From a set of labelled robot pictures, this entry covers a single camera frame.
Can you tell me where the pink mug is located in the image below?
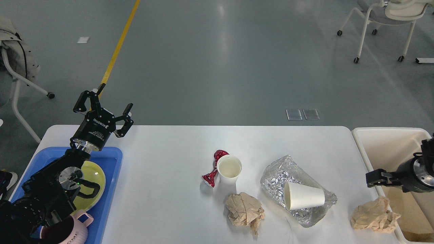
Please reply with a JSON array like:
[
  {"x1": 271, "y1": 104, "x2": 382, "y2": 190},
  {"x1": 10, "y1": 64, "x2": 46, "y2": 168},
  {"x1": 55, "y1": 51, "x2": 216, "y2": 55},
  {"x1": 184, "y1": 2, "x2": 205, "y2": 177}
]
[{"x1": 39, "y1": 210, "x2": 94, "y2": 244}]

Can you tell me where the white paper cup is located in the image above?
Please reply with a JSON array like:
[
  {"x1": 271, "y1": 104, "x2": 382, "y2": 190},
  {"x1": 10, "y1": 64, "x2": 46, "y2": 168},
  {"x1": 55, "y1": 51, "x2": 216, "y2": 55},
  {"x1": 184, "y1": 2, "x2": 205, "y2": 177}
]
[
  {"x1": 283, "y1": 182, "x2": 325, "y2": 211},
  {"x1": 217, "y1": 155, "x2": 242, "y2": 185}
]

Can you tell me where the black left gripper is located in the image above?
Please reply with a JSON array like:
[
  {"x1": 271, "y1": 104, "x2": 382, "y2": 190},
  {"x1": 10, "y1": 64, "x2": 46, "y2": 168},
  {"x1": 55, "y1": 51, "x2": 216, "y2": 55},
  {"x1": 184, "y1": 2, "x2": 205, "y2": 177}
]
[{"x1": 71, "y1": 83, "x2": 134, "y2": 151}]

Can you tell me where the brown paper ball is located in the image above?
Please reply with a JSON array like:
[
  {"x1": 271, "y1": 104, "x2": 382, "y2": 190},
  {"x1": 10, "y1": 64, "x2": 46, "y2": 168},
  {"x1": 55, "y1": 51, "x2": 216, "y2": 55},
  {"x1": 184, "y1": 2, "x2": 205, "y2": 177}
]
[{"x1": 225, "y1": 192, "x2": 265, "y2": 236}]

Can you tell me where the blue plastic tray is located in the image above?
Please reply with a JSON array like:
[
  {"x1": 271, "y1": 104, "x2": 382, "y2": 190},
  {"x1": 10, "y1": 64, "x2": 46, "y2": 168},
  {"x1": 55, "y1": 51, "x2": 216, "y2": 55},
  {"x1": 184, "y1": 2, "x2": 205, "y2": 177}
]
[{"x1": 9, "y1": 147, "x2": 122, "y2": 244}]

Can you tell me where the red crumpled foil wrapper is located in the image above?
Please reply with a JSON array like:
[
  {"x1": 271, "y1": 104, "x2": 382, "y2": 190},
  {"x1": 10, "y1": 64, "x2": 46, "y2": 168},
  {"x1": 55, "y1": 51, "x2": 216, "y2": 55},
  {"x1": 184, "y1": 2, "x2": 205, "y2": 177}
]
[{"x1": 201, "y1": 150, "x2": 229, "y2": 187}]

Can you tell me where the white plastic bin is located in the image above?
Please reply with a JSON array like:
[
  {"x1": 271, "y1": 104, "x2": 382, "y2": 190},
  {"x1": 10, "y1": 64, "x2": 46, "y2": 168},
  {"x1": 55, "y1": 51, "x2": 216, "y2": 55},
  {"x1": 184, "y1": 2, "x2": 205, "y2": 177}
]
[{"x1": 352, "y1": 127, "x2": 434, "y2": 244}]

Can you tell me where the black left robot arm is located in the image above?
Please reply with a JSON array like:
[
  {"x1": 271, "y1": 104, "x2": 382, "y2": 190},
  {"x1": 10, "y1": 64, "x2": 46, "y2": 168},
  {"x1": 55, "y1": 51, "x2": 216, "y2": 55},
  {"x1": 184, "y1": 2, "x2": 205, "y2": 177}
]
[{"x1": 1, "y1": 83, "x2": 134, "y2": 244}]

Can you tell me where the yellow plastic plate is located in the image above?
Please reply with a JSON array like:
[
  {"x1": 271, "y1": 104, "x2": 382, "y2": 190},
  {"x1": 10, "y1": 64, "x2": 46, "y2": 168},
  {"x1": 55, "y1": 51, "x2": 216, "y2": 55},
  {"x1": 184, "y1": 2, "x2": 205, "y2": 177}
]
[{"x1": 73, "y1": 161, "x2": 106, "y2": 211}]

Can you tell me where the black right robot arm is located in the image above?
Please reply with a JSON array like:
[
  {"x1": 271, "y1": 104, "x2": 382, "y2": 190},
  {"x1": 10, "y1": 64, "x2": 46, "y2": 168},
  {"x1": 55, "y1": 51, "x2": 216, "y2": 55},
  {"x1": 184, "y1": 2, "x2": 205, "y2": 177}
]
[{"x1": 366, "y1": 139, "x2": 434, "y2": 193}]

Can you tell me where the white chair right background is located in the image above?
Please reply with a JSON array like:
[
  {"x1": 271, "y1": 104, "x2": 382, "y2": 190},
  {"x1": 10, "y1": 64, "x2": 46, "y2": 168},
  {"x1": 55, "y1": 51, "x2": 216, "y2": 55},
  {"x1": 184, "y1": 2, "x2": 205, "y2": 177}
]
[{"x1": 337, "y1": 0, "x2": 433, "y2": 63}]

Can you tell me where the white shoe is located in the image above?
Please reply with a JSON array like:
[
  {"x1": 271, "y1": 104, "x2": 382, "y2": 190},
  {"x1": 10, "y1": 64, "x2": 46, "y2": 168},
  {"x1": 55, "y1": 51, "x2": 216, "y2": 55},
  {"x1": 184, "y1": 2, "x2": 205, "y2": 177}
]
[{"x1": 0, "y1": 170, "x2": 18, "y2": 199}]

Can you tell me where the beige jacket on chair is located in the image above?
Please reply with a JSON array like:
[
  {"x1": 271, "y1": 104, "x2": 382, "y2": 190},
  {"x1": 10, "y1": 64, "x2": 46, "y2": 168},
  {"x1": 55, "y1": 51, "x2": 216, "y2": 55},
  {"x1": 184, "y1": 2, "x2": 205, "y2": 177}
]
[{"x1": 0, "y1": 16, "x2": 40, "y2": 82}]

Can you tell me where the white chair left background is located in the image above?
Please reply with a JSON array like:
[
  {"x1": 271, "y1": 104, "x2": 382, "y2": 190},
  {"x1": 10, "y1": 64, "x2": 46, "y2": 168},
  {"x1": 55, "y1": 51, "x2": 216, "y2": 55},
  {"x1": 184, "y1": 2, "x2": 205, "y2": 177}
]
[{"x1": 1, "y1": 43, "x2": 55, "y2": 143}]

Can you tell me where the silver foil bag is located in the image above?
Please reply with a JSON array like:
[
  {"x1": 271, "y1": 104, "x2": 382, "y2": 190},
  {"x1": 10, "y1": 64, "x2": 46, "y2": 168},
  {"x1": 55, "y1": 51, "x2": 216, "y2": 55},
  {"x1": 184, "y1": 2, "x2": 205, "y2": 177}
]
[{"x1": 260, "y1": 155, "x2": 338, "y2": 228}]

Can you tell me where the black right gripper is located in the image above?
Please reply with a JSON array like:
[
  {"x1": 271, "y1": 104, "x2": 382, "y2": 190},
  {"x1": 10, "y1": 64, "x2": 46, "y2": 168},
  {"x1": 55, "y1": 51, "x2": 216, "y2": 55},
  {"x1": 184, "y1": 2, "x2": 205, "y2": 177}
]
[{"x1": 366, "y1": 158, "x2": 434, "y2": 193}]

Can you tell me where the white chair background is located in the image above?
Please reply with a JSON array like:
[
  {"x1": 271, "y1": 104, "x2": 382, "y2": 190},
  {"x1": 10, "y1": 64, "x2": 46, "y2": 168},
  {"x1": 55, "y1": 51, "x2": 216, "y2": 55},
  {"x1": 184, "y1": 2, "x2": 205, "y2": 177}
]
[
  {"x1": 1, "y1": 43, "x2": 55, "y2": 143},
  {"x1": 337, "y1": 0, "x2": 433, "y2": 63}
]

